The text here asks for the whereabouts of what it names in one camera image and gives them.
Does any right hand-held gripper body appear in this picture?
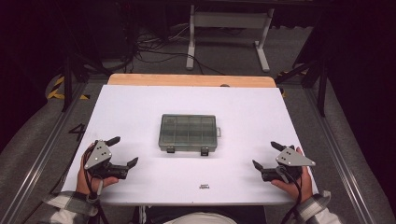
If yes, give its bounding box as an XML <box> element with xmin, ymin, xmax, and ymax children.
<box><xmin>261</xmin><ymin>144</ymin><xmax>317</xmax><ymax>184</ymax></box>

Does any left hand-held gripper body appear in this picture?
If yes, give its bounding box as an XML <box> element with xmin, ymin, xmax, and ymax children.
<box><xmin>83</xmin><ymin>139</ymin><xmax>129</xmax><ymax>180</ymax></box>

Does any grey plastic compartment box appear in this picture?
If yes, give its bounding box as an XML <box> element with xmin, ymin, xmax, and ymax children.
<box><xmin>158</xmin><ymin>113</ymin><xmax>222</xmax><ymax>157</ymax></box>

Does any person's right hand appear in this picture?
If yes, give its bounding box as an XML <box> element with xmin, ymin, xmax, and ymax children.
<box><xmin>270</xmin><ymin>147</ymin><xmax>314</xmax><ymax>203</ymax></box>

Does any person's left hand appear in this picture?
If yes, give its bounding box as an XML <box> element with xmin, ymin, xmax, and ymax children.
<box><xmin>76</xmin><ymin>143</ymin><xmax>120</xmax><ymax>196</ymax></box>

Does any black metal stand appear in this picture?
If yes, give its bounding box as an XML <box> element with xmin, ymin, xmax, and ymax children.
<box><xmin>275</xmin><ymin>55</ymin><xmax>328</xmax><ymax>118</ymax></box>

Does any white board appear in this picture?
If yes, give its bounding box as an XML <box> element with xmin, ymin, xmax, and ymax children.
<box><xmin>61</xmin><ymin>84</ymin><xmax>319</xmax><ymax>207</ymax></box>

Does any yellow black floor tape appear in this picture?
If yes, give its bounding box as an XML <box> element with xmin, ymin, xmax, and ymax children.
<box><xmin>46</xmin><ymin>76</ymin><xmax>92</xmax><ymax>101</ymax></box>

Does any black tripod stand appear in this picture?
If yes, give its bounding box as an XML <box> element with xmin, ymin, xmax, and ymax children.
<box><xmin>60</xmin><ymin>52</ymin><xmax>106</xmax><ymax>113</ymax></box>

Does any person's torso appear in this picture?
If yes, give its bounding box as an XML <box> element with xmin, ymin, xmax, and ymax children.
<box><xmin>144</xmin><ymin>204</ymin><xmax>268</xmax><ymax>224</ymax></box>

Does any white metal stand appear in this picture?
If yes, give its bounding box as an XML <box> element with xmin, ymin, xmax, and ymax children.
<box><xmin>185</xmin><ymin>4</ymin><xmax>276</xmax><ymax>74</ymax></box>

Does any right hand-held gripper black cable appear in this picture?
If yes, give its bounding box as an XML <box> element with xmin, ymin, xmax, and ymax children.
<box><xmin>278</xmin><ymin>166</ymin><xmax>304</xmax><ymax>224</ymax></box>

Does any hand-held gripper black cable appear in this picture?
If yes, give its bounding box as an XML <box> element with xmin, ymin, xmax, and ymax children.
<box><xmin>278</xmin><ymin>166</ymin><xmax>304</xmax><ymax>224</ymax></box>
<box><xmin>82</xmin><ymin>148</ymin><xmax>110</xmax><ymax>224</ymax></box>

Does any left hand-held gripper black cable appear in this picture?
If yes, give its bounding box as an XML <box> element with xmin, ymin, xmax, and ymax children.
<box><xmin>82</xmin><ymin>148</ymin><xmax>110</xmax><ymax>224</ymax></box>

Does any aluminium floor rail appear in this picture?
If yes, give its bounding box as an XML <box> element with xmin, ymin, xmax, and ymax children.
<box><xmin>303</xmin><ymin>88</ymin><xmax>377</xmax><ymax>224</ymax></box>
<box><xmin>0</xmin><ymin>81</ymin><xmax>90</xmax><ymax>224</ymax></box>

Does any bundle of black floor cables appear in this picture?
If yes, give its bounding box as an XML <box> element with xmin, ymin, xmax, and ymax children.
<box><xmin>124</xmin><ymin>26</ymin><xmax>225</xmax><ymax>76</ymax></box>

